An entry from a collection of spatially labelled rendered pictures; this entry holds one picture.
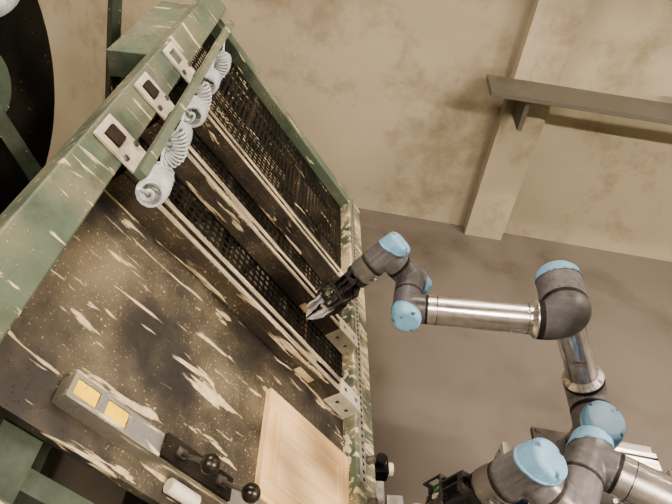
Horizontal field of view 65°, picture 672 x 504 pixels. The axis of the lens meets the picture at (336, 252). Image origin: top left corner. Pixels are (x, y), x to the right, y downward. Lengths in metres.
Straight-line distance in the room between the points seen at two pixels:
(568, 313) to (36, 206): 1.15
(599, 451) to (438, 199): 3.55
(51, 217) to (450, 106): 3.41
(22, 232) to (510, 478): 0.90
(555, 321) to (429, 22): 2.90
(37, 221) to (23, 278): 0.12
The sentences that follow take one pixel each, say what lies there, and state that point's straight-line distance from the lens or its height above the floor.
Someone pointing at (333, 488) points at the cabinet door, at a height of 0.95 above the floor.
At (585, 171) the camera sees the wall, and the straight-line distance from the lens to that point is 4.53.
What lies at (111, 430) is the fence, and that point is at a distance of 1.08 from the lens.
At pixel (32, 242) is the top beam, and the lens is 1.03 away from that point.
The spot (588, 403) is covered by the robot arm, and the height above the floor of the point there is 1.26.
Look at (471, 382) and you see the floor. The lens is 3.34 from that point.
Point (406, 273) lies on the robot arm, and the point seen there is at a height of 1.55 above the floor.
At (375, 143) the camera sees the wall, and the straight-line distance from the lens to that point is 4.27.
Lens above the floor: 2.42
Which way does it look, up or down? 37 degrees down
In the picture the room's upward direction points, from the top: 8 degrees clockwise
